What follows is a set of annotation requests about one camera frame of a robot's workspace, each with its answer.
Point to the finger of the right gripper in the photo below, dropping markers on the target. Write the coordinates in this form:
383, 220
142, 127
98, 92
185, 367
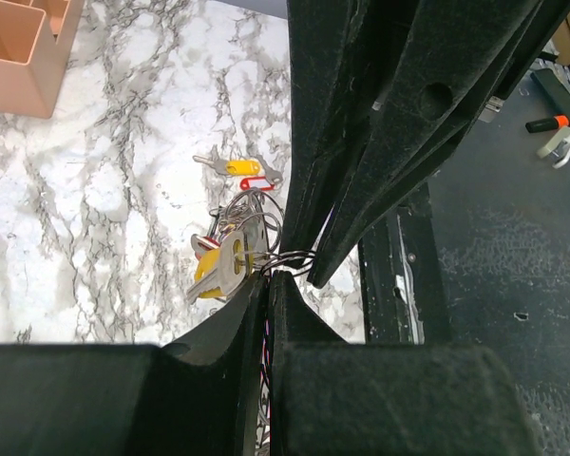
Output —
342, 56
458, 54

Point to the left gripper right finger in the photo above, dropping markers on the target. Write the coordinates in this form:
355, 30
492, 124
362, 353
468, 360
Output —
331, 397

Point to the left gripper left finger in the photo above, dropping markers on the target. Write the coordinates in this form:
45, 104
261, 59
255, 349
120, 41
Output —
196, 396

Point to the yellow key tag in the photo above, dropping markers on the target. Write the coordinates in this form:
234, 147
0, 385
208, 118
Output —
221, 271
231, 168

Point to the round metal keyring disc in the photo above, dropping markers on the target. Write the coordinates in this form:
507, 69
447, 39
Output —
258, 216

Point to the dark phone on bench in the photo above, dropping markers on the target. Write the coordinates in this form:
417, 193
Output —
553, 89

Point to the black orange highlighter marker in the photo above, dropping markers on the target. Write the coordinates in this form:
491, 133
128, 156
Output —
547, 124

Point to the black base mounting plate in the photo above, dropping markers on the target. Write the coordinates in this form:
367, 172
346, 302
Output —
403, 295

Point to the white stapler remover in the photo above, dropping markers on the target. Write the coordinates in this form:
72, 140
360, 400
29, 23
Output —
557, 149

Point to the red key tag right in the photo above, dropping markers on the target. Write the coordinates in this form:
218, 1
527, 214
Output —
270, 179

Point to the orange plastic file organizer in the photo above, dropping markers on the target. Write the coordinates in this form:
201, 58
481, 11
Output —
36, 38

